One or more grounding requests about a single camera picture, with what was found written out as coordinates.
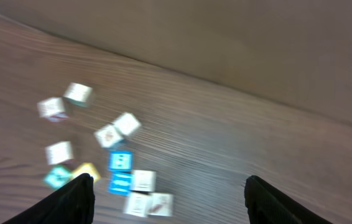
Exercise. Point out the white block red trim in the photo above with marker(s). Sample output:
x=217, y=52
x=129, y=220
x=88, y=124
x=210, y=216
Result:
x=59, y=152

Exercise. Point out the white block blue side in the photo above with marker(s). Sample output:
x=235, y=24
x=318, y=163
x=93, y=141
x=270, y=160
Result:
x=108, y=136

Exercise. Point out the blue number five block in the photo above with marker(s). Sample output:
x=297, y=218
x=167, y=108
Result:
x=120, y=161

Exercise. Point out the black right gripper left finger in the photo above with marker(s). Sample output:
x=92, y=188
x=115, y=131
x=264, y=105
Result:
x=74, y=203

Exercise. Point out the green number four block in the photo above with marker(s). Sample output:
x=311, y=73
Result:
x=57, y=177

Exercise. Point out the white block red side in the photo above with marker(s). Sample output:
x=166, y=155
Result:
x=52, y=109

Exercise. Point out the brown cardboard backdrop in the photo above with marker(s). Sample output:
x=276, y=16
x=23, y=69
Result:
x=297, y=52

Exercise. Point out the white block teal side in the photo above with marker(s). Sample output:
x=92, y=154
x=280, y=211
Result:
x=137, y=204

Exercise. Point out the white block green side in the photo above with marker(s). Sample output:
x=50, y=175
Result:
x=78, y=94

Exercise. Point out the white block brown picture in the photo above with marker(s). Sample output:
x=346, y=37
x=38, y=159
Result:
x=161, y=204

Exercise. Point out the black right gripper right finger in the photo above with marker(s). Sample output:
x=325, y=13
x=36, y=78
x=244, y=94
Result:
x=268, y=205

